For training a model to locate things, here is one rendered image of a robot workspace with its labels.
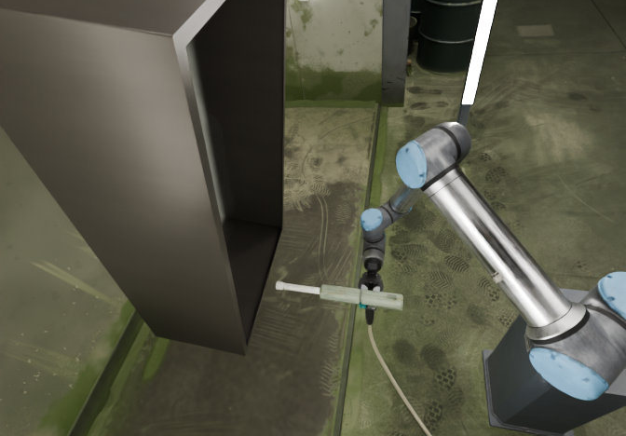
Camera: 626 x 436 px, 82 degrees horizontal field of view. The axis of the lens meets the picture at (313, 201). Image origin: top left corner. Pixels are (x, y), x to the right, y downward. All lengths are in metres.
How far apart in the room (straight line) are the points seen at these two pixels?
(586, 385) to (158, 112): 1.02
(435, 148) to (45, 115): 0.83
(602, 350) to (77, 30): 1.15
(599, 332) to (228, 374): 1.47
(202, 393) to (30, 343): 0.75
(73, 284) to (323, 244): 1.27
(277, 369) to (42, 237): 1.25
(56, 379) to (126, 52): 1.68
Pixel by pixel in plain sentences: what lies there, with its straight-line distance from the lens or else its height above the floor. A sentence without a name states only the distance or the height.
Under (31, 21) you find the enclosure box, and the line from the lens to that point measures 0.60.
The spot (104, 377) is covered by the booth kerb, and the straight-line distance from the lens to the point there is 2.11.
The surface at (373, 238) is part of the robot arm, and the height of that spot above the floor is 0.54.
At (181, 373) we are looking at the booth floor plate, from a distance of 2.04.
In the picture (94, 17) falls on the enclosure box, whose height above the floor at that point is 1.66.
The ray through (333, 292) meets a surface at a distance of 1.40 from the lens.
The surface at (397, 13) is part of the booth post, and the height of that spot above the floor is 0.74.
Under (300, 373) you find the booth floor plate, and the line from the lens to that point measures 1.86.
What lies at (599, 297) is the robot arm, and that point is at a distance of 1.17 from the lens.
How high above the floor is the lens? 1.81
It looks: 48 degrees down
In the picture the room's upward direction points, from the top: 11 degrees counter-clockwise
